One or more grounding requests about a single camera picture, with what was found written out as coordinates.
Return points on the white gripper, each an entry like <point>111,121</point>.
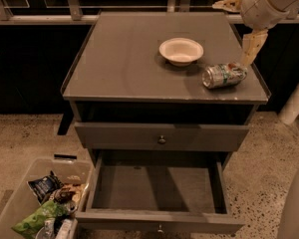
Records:
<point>258,10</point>

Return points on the crushed 7up can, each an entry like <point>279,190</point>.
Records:
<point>223,75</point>

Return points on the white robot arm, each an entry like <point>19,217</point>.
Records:
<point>289,223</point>

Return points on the grey drawer cabinet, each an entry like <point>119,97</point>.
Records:
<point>122,77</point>

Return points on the closed grey top drawer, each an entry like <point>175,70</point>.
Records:
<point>161,136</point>

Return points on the open grey middle drawer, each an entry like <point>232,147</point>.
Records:
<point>158,191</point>

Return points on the white paper bowl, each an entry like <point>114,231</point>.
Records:
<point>181,52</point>

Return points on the metal railing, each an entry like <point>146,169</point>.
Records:
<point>81,11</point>

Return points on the brown snack bag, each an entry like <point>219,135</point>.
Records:
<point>69,192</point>

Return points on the dark blue snack bag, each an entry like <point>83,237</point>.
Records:
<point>43,187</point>

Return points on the white snack packet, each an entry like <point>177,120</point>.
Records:
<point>65,229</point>

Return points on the clear plastic storage bin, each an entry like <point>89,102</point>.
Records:
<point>23,202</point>

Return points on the clear plastic bottle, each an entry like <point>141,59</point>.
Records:
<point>47,231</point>

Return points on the green snack bag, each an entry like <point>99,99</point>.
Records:
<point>30,226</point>

